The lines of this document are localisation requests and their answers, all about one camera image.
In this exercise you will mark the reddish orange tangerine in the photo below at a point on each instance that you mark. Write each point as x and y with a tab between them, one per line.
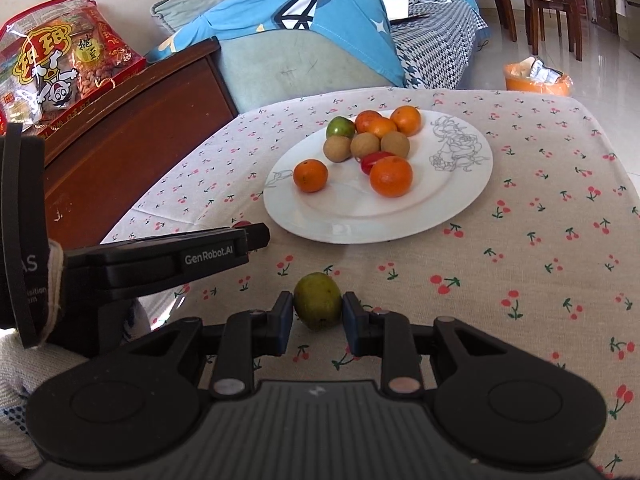
365	119

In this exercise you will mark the houndstooth blanket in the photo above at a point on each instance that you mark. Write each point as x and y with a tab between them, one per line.
435	45

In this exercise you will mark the yellowish green mango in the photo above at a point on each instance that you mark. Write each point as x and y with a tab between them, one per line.
317	301

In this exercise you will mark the white paper sheet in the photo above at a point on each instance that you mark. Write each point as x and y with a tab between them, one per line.
396	10

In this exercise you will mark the dark wooden cabinet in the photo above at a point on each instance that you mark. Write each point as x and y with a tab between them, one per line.
150	150

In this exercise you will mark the wooden chair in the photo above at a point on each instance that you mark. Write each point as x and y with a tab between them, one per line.
560	15

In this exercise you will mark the silver refrigerator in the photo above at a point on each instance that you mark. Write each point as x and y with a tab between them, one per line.
631	5

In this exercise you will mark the grey-green sofa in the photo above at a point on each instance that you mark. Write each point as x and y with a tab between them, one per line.
280	75

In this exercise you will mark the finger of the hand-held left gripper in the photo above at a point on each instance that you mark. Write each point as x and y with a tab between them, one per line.
260	237

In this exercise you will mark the brown kiwi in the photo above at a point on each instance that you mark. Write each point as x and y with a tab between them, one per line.
337	150
365	145
396	145

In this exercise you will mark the white plate with line drawing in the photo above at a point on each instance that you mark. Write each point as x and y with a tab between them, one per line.
350	215

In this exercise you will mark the blue star print blanket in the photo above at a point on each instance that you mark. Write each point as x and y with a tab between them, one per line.
345	35

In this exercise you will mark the green tangerine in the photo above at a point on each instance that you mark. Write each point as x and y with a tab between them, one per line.
340	126

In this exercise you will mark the small red fruit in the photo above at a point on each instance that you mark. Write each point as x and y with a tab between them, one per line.
243	223

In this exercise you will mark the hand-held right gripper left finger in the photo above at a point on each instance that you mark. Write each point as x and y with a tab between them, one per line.
286	321

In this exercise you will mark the wooden dining table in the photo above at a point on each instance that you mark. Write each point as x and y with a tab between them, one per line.
502	10

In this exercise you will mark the orange trash bin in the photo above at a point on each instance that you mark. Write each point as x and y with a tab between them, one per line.
530	85

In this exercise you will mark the cherry print tablecloth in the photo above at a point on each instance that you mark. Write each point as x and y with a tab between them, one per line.
525	200

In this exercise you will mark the red oval fruit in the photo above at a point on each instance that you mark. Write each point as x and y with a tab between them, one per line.
371	162

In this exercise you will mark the large orange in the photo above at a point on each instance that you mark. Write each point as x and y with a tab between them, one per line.
391	177

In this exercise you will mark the person's left hand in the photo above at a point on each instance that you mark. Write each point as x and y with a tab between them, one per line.
27	377

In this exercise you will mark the red snack gift bag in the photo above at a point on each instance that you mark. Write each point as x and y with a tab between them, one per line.
50	75

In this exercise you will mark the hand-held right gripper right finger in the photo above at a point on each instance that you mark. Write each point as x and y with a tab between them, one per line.
348	321

